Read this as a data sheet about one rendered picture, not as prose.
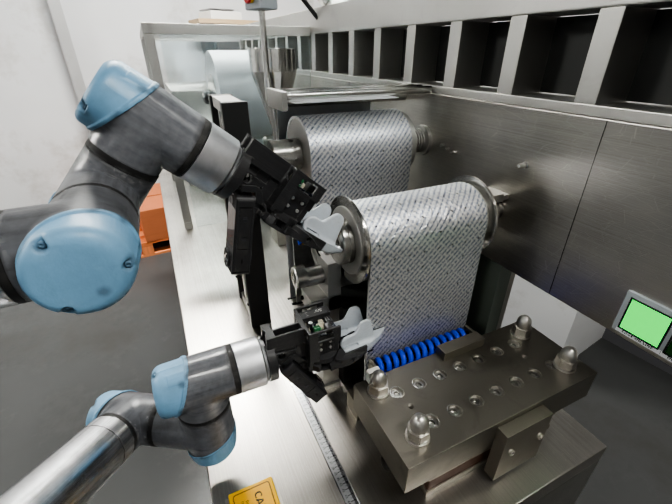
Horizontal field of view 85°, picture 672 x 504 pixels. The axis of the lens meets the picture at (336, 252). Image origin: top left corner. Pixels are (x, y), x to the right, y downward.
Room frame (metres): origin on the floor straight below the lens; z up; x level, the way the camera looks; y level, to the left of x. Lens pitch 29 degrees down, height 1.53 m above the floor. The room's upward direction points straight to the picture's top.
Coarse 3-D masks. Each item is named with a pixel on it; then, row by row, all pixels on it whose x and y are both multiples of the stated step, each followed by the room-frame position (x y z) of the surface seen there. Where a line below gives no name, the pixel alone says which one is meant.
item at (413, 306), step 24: (456, 264) 0.57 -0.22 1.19; (384, 288) 0.50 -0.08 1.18; (408, 288) 0.52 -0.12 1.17; (432, 288) 0.55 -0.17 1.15; (456, 288) 0.57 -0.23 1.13; (384, 312) 0.51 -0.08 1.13; (408, 312) 0.53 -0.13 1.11; (432, 312) 0.55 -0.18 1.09; (456, 312) 0.58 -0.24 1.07; (384, 336) 0.51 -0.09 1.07; (408, 336) 0.53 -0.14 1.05; (432, 336) 0.55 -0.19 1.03
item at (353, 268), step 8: (336, 208) 0.57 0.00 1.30; (344, 208) 0.54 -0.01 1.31; (344, 216) 0.54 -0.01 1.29; (352, 216) 0.52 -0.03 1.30; (488, 216) 0.60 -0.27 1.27; (352, 224) 0.52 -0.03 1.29; (360, 240) 0.50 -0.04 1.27; (360, 248) 0.49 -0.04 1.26; (360, 256) 0.49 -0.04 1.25; (344, 264) 0.54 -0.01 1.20; (352, 264) 0.51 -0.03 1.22; (360, 264) 0.49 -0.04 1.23; (352, 272) 0.51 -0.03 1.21
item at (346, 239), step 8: (344, 224) 0.53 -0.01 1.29; (344, 232) 0.51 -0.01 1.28; (352, 232) 0.52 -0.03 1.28; (336, 240) 0.53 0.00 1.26; (344, 240) 0.51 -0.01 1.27; (352, 240) 0.51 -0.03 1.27; (344, 248) 0.50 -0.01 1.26; (352, 248) 0.51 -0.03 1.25; (336, 256) 0.53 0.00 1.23; (344, 256) 0.50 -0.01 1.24; (352, 256) 0.51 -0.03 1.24
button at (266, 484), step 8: (264, 480) 0.34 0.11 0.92; (272, 480) 0.34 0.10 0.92; (248, 488) 0.33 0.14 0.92; (256, 488) 0.33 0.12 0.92; (264, 488) 0.33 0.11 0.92; (272, 488) 0.33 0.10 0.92; (232, 496) 0.31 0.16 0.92; (240, 496) 0.31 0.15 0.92; (248, 496) 0.31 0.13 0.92; (256, 496) 0.31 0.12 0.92; (264, 496) 0.31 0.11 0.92; (272, 496) 0.31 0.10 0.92
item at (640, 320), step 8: (632, 304) 0.43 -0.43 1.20; (640, 304) 0.42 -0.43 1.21; (632, 312) 0.43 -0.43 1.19; (640, 312) 0.42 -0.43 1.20; (648, 312) 0.41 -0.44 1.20; (656, 312) 0.40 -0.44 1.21; (624, 320) 0.43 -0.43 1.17; (632, 320) 0.42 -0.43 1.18; (640, 320) 0.41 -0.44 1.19; (648, 320) 0.41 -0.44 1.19; (656, 320) 0.40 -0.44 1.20; (664, 320) 0.39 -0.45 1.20; (624, 328) 0.43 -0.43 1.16; (632, 328) 0.42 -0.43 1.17; (640, 328) 0.41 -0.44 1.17; (648, 328) 0.40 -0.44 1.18; (656, 328) 0.40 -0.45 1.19; (664, 328) 0.39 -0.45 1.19; (640, 336) 0.41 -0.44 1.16; (648, 336) 0.40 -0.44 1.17; (656, 336) 0.39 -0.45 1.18; (656, 344) 0.39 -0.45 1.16
